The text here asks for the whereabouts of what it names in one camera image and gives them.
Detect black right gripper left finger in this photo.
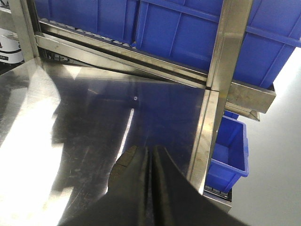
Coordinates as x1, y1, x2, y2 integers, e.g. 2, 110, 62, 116
61, 147, 150, 226

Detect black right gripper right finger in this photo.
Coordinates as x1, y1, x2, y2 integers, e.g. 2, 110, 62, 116
151, 146, 244, 226

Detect grey brake pad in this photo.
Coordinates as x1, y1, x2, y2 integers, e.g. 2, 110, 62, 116
107, 145, 138, 195

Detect grey roller conveyor track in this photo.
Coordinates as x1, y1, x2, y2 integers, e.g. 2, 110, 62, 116
40, 17, 137, 48

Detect small blue bin right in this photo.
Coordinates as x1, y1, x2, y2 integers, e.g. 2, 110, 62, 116
205, 116, 249, 193

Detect right blue plastic bin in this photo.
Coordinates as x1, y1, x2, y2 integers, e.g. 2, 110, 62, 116
135, 0, 301, 89

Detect blue plastic bin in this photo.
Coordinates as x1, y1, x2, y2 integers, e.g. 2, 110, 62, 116
135, 0, 301, 89
35, 0, 140, 44

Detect left blue plastic bin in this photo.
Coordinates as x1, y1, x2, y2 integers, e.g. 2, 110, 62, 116
35, 0, 140, 44

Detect white black device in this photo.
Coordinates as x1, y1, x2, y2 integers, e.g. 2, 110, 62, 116
0, 7, 24, 64

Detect stainless steel rack frame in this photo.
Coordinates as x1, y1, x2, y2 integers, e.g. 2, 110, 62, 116
0, 0, 276, 211

